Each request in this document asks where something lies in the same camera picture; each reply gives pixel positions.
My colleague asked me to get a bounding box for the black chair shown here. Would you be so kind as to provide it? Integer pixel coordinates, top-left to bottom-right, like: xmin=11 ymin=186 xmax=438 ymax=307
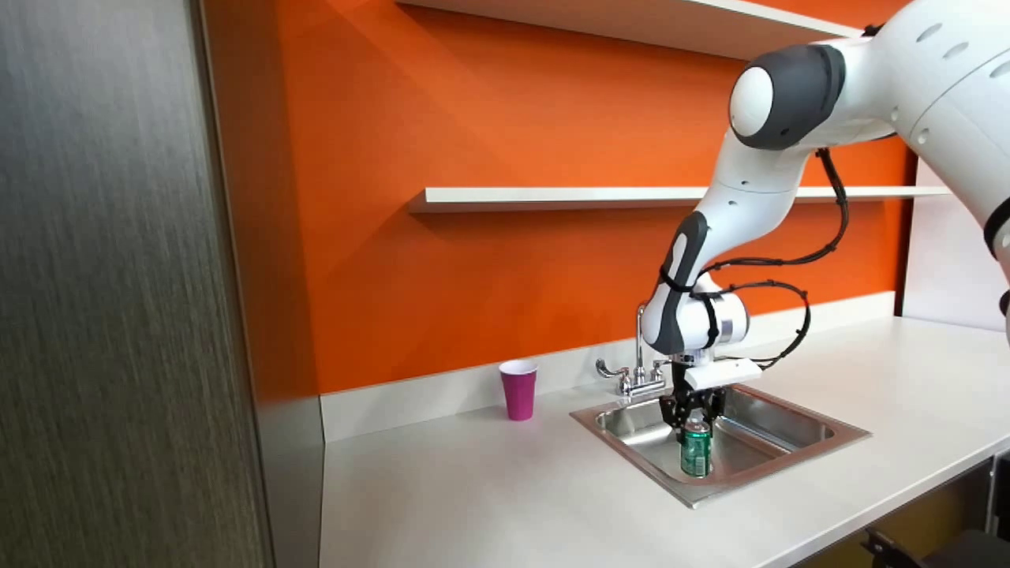
xmin=857 ymin=526 xmax=1010 ymax=568

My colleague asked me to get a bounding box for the thick white wall shelf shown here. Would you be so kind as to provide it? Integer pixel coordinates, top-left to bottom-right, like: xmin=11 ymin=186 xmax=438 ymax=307
xmin=396 ymin=0 xmax=865 ymax=66

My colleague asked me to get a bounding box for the white board panel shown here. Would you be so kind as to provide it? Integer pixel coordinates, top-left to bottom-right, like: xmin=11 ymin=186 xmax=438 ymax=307
xmin=898 ymin=154 xmax=1010 ymax=331

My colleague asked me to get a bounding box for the chrome two-handle faucet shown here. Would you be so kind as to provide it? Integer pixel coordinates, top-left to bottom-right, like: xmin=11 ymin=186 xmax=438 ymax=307
xmin=593 ymin=302 xmax=676 ymax=401

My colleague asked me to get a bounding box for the dark wood cabinet panel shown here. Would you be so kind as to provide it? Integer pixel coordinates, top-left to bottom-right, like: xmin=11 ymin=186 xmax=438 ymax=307
xmin=0 ymin=0 xmax=329 ymax=568

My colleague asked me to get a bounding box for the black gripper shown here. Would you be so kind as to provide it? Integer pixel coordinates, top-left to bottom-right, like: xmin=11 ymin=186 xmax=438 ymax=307
xmin=661 ymin=369 xmax=728 ymax=435

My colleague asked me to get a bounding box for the stainless steel sink basin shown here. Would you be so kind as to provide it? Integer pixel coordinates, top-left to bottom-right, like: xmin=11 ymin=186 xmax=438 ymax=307
xmin=569 ymin=381 xmax=873 ymax=512

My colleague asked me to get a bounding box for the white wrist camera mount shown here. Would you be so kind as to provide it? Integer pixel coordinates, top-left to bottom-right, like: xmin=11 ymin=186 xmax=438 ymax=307
xmin=682 ymin=353 xmax=764 ymax=395

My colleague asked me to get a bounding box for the purple plastic cup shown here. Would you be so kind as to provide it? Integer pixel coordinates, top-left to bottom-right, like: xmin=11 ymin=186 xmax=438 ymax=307
xmin=496 ymin=355 xmax=540 ymax=424

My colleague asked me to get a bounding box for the thin white wall shelf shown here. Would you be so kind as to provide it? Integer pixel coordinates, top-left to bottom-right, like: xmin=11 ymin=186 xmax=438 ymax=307
xmin=407 ymin=182 xmax=956 ymax=219

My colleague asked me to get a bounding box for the green soda can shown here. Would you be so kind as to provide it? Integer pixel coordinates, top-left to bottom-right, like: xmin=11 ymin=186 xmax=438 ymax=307
xmin=679 ymin=411 xmax=721 ymax=483

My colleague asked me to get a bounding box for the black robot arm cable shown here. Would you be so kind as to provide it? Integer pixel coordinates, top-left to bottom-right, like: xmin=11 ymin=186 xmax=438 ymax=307
xmin=704 ymin=144 xmax=851 ymax=371

